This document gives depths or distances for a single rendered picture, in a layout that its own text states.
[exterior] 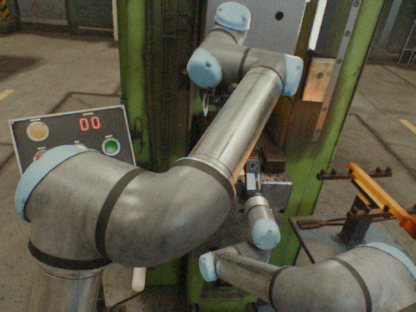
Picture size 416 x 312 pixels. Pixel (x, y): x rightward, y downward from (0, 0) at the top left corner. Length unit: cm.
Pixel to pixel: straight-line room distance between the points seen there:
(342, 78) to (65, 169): 118
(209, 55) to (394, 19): 749
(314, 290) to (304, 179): 102
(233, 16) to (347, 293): 56
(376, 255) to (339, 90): 87
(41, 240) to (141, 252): 13
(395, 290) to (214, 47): 55
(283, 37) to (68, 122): 72
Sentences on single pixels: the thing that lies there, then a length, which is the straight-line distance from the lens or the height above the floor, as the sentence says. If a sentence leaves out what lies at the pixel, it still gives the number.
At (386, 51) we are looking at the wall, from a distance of 817.
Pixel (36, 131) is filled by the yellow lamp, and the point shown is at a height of 117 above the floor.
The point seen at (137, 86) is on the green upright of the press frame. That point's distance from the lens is 126.
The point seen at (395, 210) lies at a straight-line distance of 121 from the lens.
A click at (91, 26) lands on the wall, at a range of 745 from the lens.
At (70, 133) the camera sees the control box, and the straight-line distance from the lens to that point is 108.
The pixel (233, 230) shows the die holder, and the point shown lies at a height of 65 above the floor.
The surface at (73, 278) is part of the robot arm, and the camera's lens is 46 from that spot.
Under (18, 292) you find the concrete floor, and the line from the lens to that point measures 216.
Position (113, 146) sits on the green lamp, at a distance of 109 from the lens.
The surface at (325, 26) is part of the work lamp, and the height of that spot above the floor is 147.
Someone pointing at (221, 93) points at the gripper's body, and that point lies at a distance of 84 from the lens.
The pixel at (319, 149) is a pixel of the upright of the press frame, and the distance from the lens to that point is 153.
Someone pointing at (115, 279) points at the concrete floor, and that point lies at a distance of 207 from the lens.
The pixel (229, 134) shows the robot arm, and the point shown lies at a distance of 45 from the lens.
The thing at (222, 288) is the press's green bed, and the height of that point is 18.
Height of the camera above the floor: 165
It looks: 32 degrees down
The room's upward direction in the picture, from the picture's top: 6 degrees clockwise
